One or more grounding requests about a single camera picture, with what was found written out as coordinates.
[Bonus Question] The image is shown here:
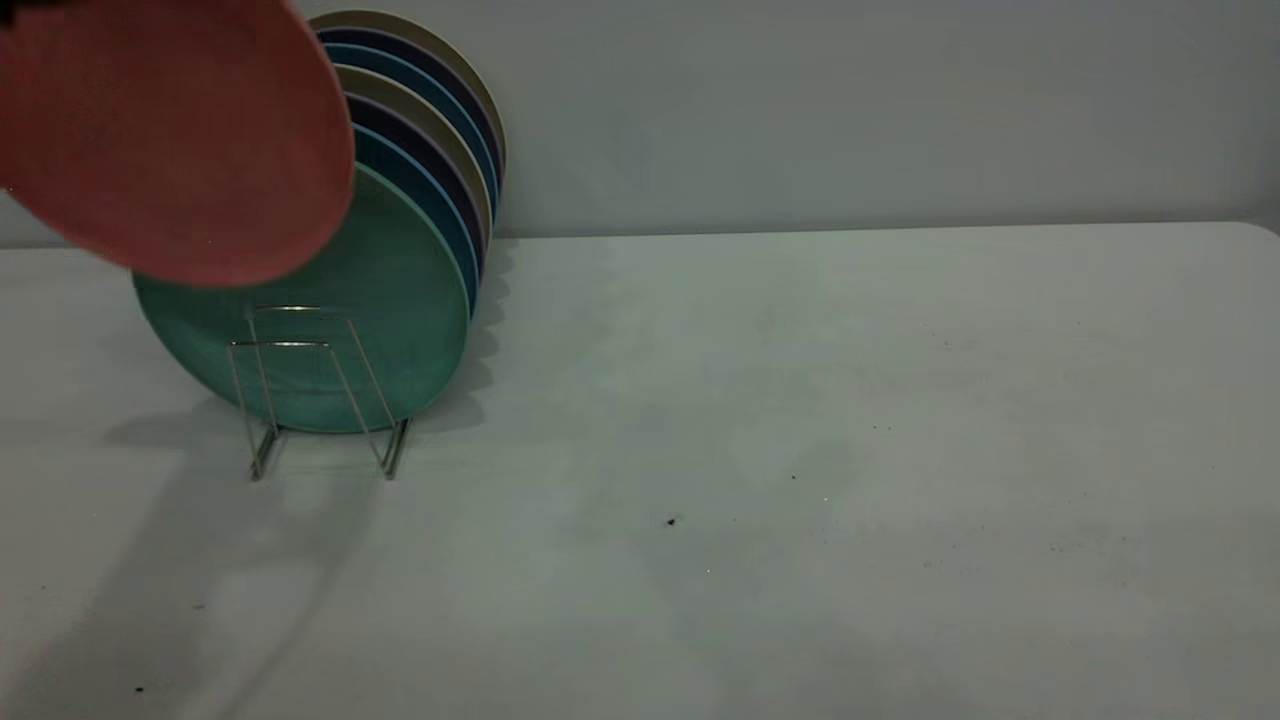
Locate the blue round plate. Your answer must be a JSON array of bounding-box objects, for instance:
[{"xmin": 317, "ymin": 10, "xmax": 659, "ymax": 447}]
[
  {"xmin": 320, "ymin": 42, "xmax": 499, "ymax": 217},
  {"xmin": 350, "ymin": 125, "xmax": 482, "ymax": 317}
]

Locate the metal wire plate rack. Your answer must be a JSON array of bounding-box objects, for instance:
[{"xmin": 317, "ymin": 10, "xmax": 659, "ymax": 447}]
[{"xmin": 227, "ymin": 306, "xmax": 413, "ymax": 483}]

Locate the dark purple round plate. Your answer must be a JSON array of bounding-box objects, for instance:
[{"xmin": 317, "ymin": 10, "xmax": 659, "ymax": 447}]
[
  {"xmin": 314, "ymin": 27, "xmax": 504, "ymax": 193},
  {"xmin": 344, "ymin": 93, "xmax": 488, "ymax": 283}
]

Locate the green round plate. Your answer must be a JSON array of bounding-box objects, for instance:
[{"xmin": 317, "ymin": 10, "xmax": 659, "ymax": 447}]
[{"xmin": 133, "ymin": 165, "xmax": 472, "ymax": 435}]

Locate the beige round plate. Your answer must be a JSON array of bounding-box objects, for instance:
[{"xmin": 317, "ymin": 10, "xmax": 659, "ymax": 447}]
[
  {"xmin": 305, "ymin": 10, "xmax": 508, "ymax": 183},
  {"xmin": 332, "ymin": 63, "xmax": 494, "ymax": 253}
]

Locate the pink round plate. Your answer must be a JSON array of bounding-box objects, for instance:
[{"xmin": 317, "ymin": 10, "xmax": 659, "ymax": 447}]
[{"xmin": 0, "ymin": 0, "xmax": 357, "ymax": 290}]

